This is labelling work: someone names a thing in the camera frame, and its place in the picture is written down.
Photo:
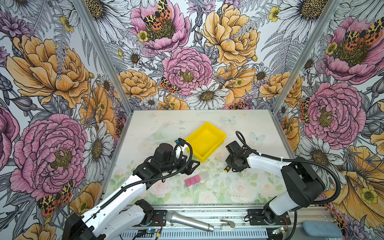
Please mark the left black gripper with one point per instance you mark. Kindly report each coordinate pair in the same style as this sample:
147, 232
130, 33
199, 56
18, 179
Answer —
188, 170

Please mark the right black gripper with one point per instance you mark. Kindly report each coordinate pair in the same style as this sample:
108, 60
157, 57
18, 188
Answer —
228, 161

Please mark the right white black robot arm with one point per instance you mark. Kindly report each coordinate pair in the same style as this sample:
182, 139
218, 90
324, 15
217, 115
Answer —
303, 184

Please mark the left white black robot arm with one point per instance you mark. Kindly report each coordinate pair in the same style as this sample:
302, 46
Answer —
108, 218

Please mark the yellow plastic bin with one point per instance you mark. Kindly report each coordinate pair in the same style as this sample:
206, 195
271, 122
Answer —
205, 141

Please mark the pink block piece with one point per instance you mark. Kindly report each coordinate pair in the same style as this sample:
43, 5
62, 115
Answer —
192, 181

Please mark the clear plastic block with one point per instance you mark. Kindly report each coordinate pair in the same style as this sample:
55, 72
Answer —
204, 176

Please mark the beige hook clip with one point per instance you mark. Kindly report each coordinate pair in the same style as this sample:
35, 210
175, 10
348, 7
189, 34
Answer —
227, 225

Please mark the grey blue pad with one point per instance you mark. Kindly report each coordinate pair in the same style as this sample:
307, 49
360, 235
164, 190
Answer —
322, 229

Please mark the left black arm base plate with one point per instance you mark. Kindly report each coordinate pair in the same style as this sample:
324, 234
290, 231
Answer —
155, 218

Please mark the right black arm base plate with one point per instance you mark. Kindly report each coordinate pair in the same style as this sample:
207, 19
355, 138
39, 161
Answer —
261, 217

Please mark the white ventilated cable duct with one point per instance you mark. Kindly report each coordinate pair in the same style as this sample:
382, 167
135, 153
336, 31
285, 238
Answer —
192, 234

